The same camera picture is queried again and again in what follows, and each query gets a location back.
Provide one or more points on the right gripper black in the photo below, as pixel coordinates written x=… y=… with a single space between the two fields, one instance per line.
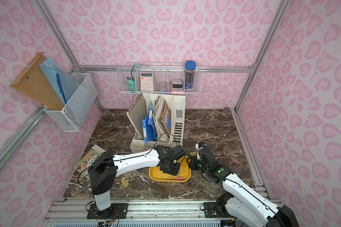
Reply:
x=196 y=161

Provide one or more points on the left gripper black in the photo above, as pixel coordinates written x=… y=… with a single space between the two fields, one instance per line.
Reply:
x=174 y=166

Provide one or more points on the yellow plastic storage box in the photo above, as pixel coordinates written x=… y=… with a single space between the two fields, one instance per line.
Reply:
x=158 y=176

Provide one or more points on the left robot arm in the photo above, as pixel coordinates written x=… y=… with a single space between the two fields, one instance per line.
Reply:
x=107 y=167

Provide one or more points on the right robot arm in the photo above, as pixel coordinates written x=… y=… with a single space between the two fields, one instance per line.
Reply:
x=240 y=200

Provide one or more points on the blue binder folder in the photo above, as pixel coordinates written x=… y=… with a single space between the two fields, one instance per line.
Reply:
x=149 y=130

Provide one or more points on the white desktop file organizer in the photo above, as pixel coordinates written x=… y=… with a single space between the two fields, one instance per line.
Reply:
x=176 y=104

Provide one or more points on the books in organizer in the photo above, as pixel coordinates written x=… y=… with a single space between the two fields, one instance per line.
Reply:
x=162 y=119

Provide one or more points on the grey spiral notebook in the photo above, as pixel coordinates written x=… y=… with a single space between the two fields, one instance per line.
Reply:
x=136 y=113

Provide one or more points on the clear glass jar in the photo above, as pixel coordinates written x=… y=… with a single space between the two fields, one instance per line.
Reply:
x=163 y=87

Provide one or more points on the white digital clock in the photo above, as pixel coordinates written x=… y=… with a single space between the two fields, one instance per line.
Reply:
x=177 y=86

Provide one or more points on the pink white calculator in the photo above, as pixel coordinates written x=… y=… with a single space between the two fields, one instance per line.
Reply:
x=146 y=81

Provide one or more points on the green desk lamp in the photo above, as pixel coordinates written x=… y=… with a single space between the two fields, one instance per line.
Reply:
x=131 y=80

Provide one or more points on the illustrated children's book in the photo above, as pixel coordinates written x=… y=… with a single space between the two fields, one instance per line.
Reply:
x=88 y=160

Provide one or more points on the blue lid pencil tube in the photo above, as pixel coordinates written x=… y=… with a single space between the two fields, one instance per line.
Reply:
x=189 y=70

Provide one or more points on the light blue document folder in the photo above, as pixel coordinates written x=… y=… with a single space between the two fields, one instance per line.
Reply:
x=62 y=83

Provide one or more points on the brown kraft envelope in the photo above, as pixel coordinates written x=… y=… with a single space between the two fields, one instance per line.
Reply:
x=33 y=83

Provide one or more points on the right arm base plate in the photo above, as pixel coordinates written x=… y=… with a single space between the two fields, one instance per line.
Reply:
x=214 y=210

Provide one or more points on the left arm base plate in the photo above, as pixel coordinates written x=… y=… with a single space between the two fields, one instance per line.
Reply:
x=118 y=210

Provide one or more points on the clear wall shelf organizer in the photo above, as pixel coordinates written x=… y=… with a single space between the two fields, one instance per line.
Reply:
x=162 y=72

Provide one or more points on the white mesh wall basket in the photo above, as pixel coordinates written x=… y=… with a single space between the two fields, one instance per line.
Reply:
x=73 y=114

